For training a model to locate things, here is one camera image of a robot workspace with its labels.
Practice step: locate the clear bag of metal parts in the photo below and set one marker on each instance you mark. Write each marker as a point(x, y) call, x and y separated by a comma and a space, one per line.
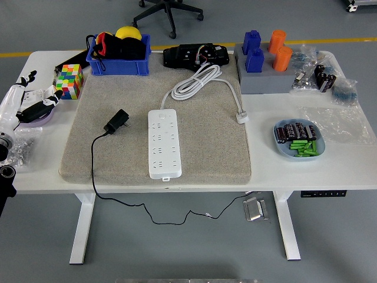
point(303, 82)

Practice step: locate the grey-brown mat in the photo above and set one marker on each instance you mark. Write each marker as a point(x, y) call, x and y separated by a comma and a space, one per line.
point(212, 147)

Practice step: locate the colourful puzzle cube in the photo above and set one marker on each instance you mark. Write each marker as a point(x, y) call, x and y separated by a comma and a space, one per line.
point(69, 82)

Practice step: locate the black electronic device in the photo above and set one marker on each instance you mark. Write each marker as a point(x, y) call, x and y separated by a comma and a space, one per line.
point(182, 56)

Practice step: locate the metal foot pedal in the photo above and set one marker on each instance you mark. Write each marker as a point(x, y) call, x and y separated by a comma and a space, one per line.
point(254, 209)

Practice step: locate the black and red cloth bundle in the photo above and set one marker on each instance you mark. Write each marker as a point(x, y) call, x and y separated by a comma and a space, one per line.
point(123, 48)

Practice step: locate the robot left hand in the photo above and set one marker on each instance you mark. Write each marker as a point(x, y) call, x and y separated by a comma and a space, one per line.
point(13, 100)

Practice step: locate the grey holder block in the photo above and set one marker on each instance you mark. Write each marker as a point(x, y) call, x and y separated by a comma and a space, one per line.
point(265, 81)

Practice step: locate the white wheeled cart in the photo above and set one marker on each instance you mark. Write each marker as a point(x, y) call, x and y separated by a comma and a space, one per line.
point(353, 5)

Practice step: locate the blue plastic bottle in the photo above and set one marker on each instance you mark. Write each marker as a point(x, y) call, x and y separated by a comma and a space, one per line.
point(251, 41)
point(254, 60)

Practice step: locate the long black box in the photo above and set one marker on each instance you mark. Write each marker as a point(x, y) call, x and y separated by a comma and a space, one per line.
point(73, 59)

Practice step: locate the black cylindrical capacitor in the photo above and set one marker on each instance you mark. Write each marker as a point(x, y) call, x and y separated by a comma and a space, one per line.
point(301, 130)
point(319, 71)
point(331, 81)
point(322, 82)
point(311, 132)
point(289, 131)
point(279, 135)

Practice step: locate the white table leg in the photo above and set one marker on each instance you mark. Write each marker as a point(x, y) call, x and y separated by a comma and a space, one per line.
point(82, 230)
point(287, 230)

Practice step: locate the light blue plate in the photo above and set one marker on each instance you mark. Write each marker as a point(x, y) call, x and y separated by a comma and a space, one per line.
point(282, 150)

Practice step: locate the purple plate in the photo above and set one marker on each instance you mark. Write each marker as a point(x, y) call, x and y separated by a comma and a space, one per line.
point(41, 123)

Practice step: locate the blue plastic bin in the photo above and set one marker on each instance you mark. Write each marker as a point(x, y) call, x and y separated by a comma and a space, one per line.
point(117, 66)

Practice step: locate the white wall socket panel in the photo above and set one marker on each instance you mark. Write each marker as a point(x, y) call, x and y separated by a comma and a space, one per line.
point(32, 95)
point(48, 90)

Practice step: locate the orange cylinder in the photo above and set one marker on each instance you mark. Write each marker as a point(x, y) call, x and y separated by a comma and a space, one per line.
point(277, 39)
point(282, 59)

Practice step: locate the clear bag of blue resistors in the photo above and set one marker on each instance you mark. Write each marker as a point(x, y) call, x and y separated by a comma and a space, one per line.
point(303, 57)

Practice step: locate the black office chair base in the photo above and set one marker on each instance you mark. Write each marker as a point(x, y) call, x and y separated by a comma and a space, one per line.
point(169, 11)

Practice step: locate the empty clear plastic bag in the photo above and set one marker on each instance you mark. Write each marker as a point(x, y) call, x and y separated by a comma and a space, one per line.
point(338, 123)

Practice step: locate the yellow ball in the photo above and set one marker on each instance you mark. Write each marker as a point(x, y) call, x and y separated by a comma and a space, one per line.
point(128, 32)

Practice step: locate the clear bag of metal nuts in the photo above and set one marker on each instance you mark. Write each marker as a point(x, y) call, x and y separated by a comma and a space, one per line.
point(25, 147)

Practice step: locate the green battery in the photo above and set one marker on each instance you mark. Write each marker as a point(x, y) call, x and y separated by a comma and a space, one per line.
point(308, 145)
point(297, 143)
point(303, 154)
point(314, 147)
point(302, 151)
point(297, 146)

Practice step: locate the clear bag of blue parts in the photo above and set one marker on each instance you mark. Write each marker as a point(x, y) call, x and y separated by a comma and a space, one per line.
point(344, 91)

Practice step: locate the white power strip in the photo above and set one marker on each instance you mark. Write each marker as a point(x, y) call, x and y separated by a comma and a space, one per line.
point(165, 153)

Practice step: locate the black table control panel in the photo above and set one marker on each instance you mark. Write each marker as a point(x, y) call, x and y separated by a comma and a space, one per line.
point(324, 194)

